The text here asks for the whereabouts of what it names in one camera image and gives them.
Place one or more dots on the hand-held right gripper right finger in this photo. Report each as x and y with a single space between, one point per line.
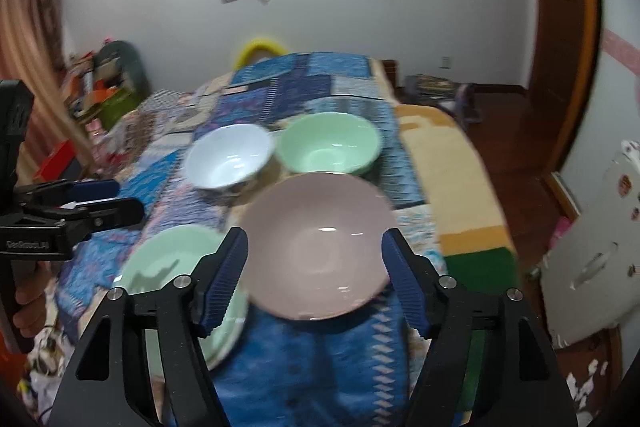
405 287

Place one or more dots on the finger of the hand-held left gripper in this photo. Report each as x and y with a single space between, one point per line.
117 212
95 189

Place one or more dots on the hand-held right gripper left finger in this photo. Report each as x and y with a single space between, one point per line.
225 282

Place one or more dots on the green plate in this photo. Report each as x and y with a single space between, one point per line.
160 257

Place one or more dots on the pink bowl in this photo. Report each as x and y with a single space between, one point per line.
320 232

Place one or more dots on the white bowl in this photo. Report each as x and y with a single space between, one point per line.
225 157

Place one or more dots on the green bowl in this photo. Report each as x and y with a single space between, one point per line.
325 147

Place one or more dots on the person's left hand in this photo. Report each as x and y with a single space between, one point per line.
32 297

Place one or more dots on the red box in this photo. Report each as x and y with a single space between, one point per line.
57 159

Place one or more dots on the pink rabbit toy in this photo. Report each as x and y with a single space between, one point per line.
97 134

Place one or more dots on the green bag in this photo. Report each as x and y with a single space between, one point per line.
120 104

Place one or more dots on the pile of bags and clutter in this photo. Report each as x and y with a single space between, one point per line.
87 82

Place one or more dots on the grey plush pillow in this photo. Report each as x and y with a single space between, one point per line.
132 62

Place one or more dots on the brown striped curtain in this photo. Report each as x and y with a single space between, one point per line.
30 32

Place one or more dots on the white plastic stool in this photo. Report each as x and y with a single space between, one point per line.
590 232

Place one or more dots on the grey purple bag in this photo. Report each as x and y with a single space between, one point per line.
467 102

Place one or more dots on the dark patterned cloth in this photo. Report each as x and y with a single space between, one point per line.
430 84

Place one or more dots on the patchwork printed blanket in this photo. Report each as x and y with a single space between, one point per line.
310 82

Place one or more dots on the yellow foam tube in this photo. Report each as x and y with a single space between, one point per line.
257 43

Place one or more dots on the wooden room door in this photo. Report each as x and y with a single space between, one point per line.
560 32

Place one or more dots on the white wall socket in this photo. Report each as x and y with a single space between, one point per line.
446 62

